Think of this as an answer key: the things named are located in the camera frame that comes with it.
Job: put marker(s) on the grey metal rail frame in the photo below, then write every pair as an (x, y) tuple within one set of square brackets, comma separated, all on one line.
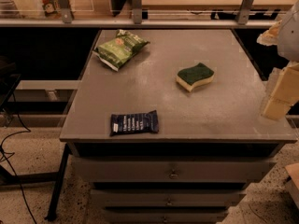
[(141, 13)]

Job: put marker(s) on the black table leg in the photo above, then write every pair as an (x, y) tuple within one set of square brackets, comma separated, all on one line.
[(51, 216)]

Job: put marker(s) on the bottom grey drawer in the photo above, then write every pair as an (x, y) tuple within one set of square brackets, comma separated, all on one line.
[(165, 216)]

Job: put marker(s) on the cardboard box corner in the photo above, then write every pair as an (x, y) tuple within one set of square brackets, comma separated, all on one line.
[(292, 185)]

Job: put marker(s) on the middle grey drawer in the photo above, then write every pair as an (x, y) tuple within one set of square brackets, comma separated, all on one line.
[(167, 198)]

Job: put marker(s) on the dark blue rxbar wrapper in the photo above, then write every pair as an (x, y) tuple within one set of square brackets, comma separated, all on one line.
[(134, 123)]

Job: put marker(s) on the grey drawer cabinet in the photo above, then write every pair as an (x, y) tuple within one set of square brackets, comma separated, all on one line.
[(219, 120)]

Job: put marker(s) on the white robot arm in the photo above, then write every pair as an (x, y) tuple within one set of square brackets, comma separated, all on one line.
[(288, 36)]

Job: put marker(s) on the grey drawer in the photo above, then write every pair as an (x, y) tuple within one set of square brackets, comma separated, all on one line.
[(131, 169), (167, 198), (165, 216)]

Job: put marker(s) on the top grey drawer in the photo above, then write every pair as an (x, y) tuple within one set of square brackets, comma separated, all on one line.
[(131, 169)]

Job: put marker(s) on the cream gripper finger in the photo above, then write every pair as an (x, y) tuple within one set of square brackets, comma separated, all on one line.
[(270, 36), (281, 92)]

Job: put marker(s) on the green and yellow sponge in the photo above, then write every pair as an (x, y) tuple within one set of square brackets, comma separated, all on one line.
[(193, 77)]

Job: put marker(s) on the green chip bag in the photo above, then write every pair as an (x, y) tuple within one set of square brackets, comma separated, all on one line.
[(117, 52)]

